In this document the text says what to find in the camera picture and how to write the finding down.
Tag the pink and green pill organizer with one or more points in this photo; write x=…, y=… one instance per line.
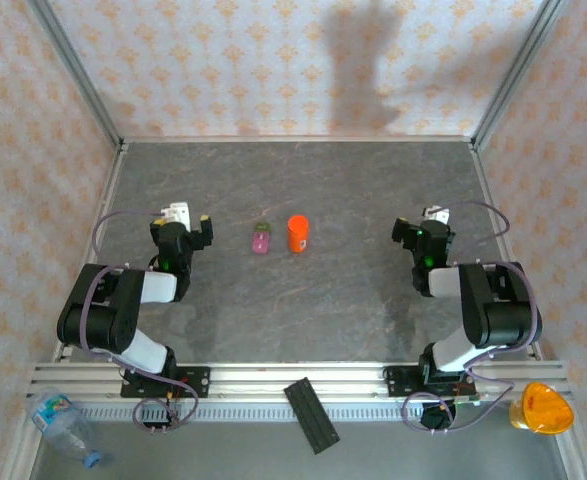
x=261, y=244

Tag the orange pill bottle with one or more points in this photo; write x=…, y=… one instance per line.
x=298, y=235

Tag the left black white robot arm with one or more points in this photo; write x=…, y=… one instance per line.
x=123, y=310

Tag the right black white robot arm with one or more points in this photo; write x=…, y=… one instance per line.
x=498, y=315

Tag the black connector box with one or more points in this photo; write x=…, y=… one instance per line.
x=435, y=417
x=155, y=415

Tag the orange translucent cup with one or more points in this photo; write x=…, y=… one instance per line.
x=543, y=407

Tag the clear plastic water bottle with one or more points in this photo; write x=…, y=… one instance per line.
x=55, y=415

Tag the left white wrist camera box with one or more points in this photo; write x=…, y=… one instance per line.
x=178, y=212

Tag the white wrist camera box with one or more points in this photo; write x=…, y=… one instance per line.
x=178, y=212
x=439, y=215

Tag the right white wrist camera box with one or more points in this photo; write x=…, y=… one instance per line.
x=439, y=215

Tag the aluminium table side rail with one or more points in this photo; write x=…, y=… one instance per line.
x=108, y=200
x=489, y=200

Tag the aluminium table end rail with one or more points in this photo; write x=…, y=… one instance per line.
x=298, y=139

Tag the left black mount plate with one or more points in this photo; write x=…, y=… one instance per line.
x=198, y=382

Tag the black mount plate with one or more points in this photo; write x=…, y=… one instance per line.
x=398, y=382
x=198, y=382

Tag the right black mount plate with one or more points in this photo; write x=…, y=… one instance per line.
x=398, y=382

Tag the long aluminium base rail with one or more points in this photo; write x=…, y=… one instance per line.
x=273, y=380

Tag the aluminium frame post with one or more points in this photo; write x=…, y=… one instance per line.
x=75, y=75
x=513, y=75

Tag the black rail piece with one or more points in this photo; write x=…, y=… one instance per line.
x=312, y=415

